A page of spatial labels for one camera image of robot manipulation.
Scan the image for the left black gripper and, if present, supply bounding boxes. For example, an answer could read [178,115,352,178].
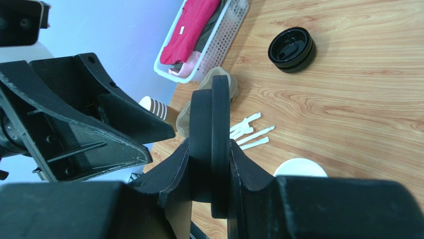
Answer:
[0,61,152,182]

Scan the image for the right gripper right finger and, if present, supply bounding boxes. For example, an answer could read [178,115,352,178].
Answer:
[227,140,277,239]

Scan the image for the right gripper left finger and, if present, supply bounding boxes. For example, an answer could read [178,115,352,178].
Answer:
[129,139,192,239]

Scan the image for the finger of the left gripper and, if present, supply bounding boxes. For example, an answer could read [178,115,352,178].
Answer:
[29,53,175,144]

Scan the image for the single brown paper cup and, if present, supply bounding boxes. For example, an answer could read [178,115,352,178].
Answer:
[273,158,328,177]

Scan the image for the single black cup lid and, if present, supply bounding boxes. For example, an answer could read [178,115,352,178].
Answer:
[189,75,230,219]

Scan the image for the stack of paper cups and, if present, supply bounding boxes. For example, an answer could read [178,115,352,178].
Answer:
[139,96,180,132]

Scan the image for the stack of black lids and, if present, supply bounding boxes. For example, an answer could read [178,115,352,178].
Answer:
[268,27,317,74]

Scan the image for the cardboard cup carrier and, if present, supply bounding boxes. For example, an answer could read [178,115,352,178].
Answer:
[175,66,240,138]

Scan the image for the white wrapped straw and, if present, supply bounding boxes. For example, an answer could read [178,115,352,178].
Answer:
[240,137,269,150]
[229,113,261,132]
[236,125,275,145]
[230,127,254,140]

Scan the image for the magenta folded cloth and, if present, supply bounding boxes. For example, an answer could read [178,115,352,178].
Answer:
[160,0,221,65]

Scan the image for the white plastic basket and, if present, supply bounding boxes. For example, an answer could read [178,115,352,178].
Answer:
[153,0,249,84]

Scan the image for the grey folded cloth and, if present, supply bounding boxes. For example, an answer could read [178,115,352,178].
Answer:
[173,0,232,70]

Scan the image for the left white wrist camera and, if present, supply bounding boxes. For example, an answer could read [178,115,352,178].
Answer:
[0,0,51,47]

